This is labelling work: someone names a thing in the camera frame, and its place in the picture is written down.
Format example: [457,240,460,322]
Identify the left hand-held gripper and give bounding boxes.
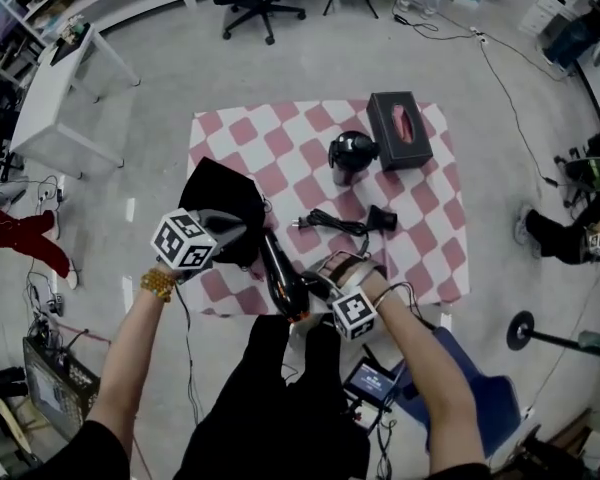
[150,207,246,284]

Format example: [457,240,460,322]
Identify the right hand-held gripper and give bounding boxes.
[299,250,389,343]

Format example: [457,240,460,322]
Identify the black hair dryer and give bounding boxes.
[258,208,372,326]

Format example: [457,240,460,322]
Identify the black drawstring bag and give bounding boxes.
[177,156,267,270]

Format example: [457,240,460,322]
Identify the person's left forearm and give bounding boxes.
[82,262,181,449]

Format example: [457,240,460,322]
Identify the person's right forearm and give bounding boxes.
[373,287,487,475]

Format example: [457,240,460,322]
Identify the small black plastic part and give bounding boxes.
[367,204,399,235]

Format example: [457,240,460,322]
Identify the person's right hand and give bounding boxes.
[321,252,397,308]

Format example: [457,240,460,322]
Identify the thin metal bangle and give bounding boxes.
[372,286,400,312]

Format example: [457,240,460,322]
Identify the pink white checkered tablecloth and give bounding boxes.
[185,98,471,320]

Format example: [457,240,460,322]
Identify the small black monitor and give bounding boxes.
[342,357,399,410]

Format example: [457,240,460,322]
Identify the person's black clothing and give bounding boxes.
[29,312,492,480]

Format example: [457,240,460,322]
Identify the black tissue box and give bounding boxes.
[365,91,435,173]

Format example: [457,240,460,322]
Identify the blue chair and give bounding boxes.
[394,325,524,462]

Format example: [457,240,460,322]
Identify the black lattice side table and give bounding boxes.
[59,351,102,420]

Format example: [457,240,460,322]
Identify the white table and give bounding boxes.
[9,22,142,180]

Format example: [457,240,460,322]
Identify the black round-base stand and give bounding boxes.
[506,309,600,360]

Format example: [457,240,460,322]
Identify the tilted flat monitor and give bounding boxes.
[22,337,84,442]

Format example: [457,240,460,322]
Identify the black tray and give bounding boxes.
[49,25,89,67]

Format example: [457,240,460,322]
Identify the small potted plant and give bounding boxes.
[57,14,85,44]

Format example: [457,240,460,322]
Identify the black green backpack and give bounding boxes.
[554,137,600,195]

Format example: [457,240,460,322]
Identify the white cubby cabinet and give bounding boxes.
[517,0,582,35]

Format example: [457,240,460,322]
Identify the amber bead bracelet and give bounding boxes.
[139,266,178,304]

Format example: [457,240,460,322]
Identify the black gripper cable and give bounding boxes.
[172,282,204,425]

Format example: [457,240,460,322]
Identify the black floor cable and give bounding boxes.
[392,10,562,190]

